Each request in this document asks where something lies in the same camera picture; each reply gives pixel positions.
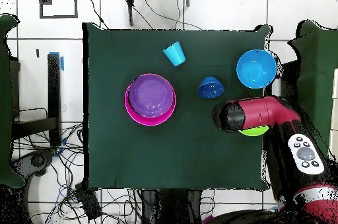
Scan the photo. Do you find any black metal frame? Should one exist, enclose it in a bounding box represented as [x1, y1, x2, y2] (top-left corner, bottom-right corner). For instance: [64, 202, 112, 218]
[11, 52, 64, 148]

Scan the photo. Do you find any dark green table cloth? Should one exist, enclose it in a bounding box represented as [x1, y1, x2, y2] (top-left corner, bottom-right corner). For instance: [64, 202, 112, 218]
[82, 22, 273, 192]

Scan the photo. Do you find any pink bowl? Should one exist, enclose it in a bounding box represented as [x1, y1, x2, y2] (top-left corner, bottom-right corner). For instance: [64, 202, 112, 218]
[124, 73, 177, 127]

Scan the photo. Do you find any tangle of cables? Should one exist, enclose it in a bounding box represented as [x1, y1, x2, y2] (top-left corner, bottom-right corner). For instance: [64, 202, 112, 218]
[13, 123, 143, 224]

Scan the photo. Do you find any purple bowl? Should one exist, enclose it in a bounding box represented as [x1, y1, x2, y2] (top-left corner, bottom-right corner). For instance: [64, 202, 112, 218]
[127, 73, 175, 118]

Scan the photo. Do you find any lime green bowl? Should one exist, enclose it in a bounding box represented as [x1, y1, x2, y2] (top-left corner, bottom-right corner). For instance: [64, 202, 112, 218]
[238, 125, 270, 137]

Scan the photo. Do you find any black power strip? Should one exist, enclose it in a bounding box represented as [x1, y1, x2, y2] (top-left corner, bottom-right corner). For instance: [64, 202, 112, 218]
[75, 182, 103, 221]

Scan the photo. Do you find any light blue bowl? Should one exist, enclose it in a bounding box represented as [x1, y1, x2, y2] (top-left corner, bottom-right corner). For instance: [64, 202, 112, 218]
[236, 49, 278, 89]

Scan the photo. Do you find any light blue cup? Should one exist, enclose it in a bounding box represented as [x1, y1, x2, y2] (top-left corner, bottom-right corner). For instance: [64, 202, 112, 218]
[162, 40, 186, 67]

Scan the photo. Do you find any green cloth side table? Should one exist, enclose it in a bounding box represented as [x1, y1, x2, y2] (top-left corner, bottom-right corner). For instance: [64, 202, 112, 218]
[287, 20, 338, 161]
[0, 13, 26, 189]

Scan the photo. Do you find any black grey floor device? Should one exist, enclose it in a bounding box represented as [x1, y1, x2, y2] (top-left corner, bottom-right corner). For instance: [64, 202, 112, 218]
[11, 149, 55, 180]

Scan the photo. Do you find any small dark blue bowl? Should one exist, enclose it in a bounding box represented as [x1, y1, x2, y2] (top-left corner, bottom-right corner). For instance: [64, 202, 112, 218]
[197, 76, 226, 99]

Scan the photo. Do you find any black tripod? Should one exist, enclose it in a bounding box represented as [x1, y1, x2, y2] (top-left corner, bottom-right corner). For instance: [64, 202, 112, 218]
[118, 0, 191, 27]

